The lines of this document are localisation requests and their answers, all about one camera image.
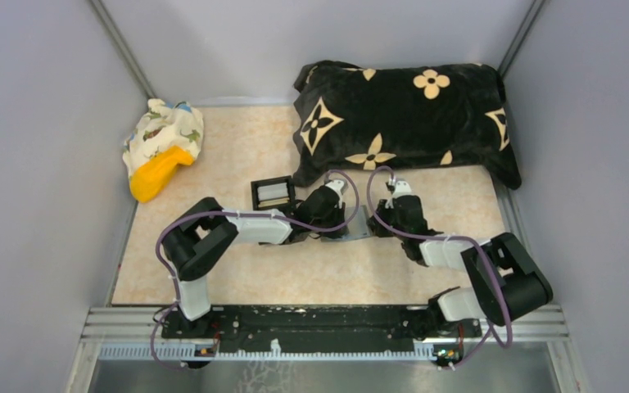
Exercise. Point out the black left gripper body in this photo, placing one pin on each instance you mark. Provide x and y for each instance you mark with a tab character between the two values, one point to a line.
334	220

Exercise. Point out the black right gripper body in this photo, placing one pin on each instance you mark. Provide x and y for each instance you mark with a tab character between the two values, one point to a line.
389	216

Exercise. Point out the grey card holder wallet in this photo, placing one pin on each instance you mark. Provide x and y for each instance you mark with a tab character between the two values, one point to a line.
357	229

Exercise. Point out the black compartment tray box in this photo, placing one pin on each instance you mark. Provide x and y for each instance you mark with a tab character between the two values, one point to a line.
272	192

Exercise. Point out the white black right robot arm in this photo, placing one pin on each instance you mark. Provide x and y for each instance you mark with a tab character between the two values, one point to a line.
505	282

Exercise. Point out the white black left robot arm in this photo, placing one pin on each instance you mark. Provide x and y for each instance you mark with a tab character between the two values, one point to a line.
192	245

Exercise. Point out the black floral pillow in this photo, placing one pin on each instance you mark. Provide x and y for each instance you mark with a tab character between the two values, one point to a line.
424	117

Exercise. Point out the yellow cloth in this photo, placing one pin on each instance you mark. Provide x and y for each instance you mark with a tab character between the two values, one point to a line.
146	182

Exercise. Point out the dinosaur print cloth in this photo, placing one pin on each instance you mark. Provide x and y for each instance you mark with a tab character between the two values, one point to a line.
162	127

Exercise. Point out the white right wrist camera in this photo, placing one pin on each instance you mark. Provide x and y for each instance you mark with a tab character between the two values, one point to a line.
398	187

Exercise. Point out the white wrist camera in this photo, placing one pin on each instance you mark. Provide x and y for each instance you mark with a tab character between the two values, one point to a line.
398	187
339	187

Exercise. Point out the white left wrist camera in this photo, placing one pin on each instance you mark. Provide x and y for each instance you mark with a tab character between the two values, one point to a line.
339	187

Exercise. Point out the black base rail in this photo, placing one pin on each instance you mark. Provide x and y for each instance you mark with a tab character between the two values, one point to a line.
329	329

